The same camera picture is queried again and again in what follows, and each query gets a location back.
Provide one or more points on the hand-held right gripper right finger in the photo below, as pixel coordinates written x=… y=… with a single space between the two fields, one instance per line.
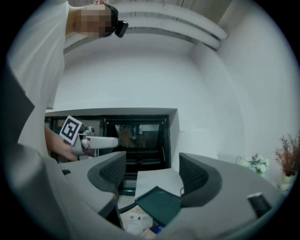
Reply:
x=199 y=178

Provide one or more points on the person's left forearm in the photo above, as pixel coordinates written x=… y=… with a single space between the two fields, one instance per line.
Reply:
x=58 y=145

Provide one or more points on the small blue packet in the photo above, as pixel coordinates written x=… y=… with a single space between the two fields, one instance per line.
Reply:
x=158 y=229

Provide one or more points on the person's head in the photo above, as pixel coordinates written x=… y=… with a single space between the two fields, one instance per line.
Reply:
x=93 y=21

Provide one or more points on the white ceiling duct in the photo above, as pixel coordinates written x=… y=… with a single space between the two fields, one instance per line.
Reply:
x=182 y=23

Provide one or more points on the person's white shirt torso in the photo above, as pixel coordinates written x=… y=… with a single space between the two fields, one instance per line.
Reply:
x=37 y=77

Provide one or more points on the dark green tray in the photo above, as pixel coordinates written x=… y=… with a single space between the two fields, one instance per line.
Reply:
x=159 y=205

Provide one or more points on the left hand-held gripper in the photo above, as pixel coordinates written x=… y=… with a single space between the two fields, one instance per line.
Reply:
x=70 y=130

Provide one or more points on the black head-worn camera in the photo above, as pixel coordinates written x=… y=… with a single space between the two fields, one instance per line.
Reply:
x=122 y=28

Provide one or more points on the small white packet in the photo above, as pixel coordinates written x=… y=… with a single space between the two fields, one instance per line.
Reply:
x=136 y=220

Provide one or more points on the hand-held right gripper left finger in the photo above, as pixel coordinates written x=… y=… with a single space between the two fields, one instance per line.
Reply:
x=110 y=171

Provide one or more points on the person's left hand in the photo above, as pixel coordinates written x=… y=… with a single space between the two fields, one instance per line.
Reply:
x=87 y=142

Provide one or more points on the white flowers in vase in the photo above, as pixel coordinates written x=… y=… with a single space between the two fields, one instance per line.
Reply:
x=256 y=164

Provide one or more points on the dried reddish plant in vase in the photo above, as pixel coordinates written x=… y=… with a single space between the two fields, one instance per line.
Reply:
x=288 y=159

